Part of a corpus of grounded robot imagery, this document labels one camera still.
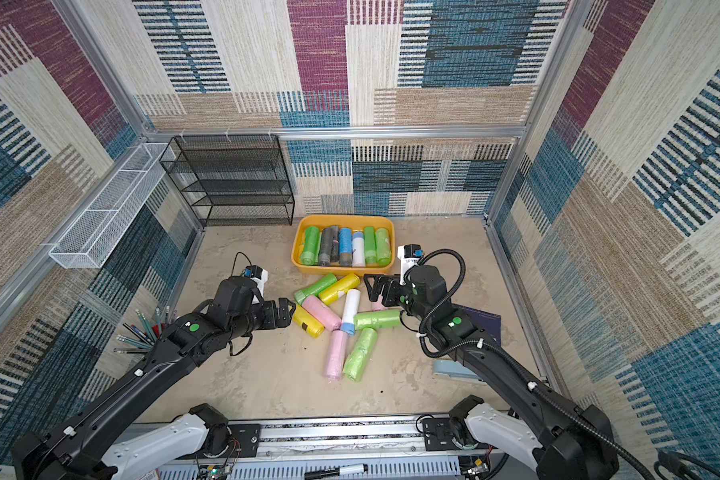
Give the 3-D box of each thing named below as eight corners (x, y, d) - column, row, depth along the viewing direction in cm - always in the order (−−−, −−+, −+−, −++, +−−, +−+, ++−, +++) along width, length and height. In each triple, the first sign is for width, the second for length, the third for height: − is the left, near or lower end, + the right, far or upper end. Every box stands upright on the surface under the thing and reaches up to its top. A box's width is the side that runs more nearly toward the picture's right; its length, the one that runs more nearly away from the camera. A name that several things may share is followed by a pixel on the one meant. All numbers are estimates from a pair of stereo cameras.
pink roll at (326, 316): (299, 306, 98) (298, 301, 96) (311, 295, 100) (310, 291, 98) (333, 335, 91) (332, 331, 89) (344, 323, 94) (344, 319, 92)
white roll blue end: (340, 334, 91) (339, 331, 89) (348, 291, 101) (347, 287, 99) (354, 336, 91) (354, 332, 89) (360, 292, 101) (360, 288, 99)
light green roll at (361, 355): (342, 376, 85) (341, 372, 82) (362, 329, 93) (362, 324, 91) (362, 384, 83) (362, 381, 80) (381, 336, 92) (381, 331, 89)
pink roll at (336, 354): (323, 378, 84) (321, 374, 82) (332, 334, 92) (331, 329, 90) (341, 381, 84) (340, 377, 81) (349, 336, 92) (348, 332, 89)
